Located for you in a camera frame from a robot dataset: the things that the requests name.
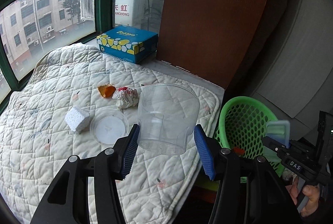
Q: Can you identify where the clear square plastic container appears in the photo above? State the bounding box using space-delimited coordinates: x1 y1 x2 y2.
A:
266 120 290 148

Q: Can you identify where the white foam block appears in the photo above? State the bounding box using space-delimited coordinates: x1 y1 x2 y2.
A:
64 106 90 133

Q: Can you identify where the round clear plastic lid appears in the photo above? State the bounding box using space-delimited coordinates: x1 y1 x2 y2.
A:
90 108 129 146

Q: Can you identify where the clear plastic cup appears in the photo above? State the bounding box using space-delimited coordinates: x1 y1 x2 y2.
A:
138 84 200 155

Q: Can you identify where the orange peel piece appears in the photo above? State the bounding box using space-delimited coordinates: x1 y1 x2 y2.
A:
98 84 116 98

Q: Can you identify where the white paper ball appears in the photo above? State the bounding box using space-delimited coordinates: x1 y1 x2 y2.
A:
112 86 139 109

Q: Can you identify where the person's right hand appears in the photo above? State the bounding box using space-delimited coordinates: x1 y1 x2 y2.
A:
285 177 321 218

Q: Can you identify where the green plastic waste basket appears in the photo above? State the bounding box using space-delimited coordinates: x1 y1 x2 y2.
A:
213 95 286 178

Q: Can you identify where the white wardrobe cabinet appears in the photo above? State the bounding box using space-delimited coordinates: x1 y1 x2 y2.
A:
251 0 332 143

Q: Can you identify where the white quilted mattress pad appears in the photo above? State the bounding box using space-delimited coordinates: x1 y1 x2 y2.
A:
1 44 220 223

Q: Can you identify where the blue tissue box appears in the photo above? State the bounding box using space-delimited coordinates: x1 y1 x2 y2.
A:
96 26 159 64

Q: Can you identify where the brown wooden panel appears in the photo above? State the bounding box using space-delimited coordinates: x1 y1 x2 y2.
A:
157 0 267 88

